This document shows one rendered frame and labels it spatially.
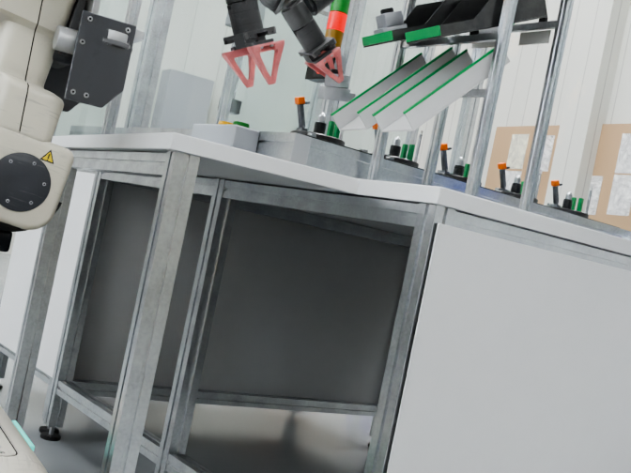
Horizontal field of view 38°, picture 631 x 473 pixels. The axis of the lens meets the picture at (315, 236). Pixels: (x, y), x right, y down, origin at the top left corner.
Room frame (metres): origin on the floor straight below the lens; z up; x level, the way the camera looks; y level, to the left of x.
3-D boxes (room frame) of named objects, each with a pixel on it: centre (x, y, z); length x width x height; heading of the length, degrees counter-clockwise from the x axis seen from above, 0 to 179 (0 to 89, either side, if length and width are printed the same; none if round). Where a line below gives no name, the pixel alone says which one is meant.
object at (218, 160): (2.11, 0.18, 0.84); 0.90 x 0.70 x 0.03; 29
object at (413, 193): (2.57, -0.31, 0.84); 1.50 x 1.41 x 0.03; 36
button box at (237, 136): (2.25, 0.27, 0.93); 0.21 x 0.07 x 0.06; 36
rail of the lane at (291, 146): (2.44, 0.33, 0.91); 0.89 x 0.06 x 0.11; 36
